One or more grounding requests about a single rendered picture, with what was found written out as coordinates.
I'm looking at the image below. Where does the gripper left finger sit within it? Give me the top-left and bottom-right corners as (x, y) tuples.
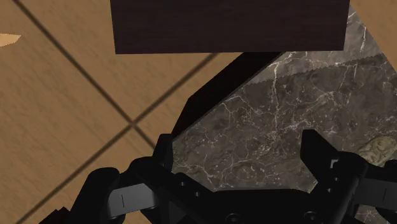
(38, 133), (216, 224)

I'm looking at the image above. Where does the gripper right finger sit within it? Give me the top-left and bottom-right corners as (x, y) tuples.
(300, 129), (397, 224)

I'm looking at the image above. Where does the dark robot stand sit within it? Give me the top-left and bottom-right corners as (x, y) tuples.
(109, 0), (351, 55)

